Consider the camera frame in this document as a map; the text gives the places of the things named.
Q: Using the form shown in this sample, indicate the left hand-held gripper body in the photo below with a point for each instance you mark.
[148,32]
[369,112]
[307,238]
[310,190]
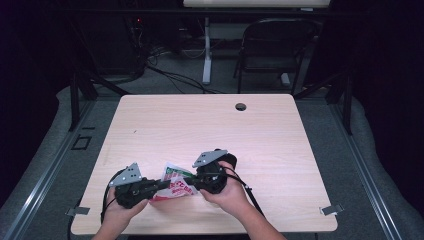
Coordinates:
[130,195]

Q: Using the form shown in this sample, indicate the person's right hand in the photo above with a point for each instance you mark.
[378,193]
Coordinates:
[233,200]

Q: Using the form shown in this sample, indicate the black computer tower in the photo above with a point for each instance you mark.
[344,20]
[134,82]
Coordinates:
[113,43]

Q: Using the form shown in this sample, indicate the black frame post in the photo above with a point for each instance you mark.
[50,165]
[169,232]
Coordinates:
[75,100]
[346,100]

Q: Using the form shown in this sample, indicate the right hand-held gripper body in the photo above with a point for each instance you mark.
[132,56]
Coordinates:
[210,180]

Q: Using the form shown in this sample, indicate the clear pink-printed plastic bag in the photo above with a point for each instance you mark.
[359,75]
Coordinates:
[176,186]

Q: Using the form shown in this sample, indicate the white desk leg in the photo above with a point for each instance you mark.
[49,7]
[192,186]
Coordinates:
[207,56]

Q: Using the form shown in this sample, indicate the black folding chair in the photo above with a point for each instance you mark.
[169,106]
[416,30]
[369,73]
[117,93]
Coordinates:
[276,40]

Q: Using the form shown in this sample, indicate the aluminium floor rail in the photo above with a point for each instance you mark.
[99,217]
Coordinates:
[43,180]
[366,180]

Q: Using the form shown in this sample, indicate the person's left hand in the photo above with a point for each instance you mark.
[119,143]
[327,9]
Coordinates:
[116,216]

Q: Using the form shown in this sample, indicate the grey metal bracket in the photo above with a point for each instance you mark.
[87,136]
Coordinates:
[331,209]
[78,210]

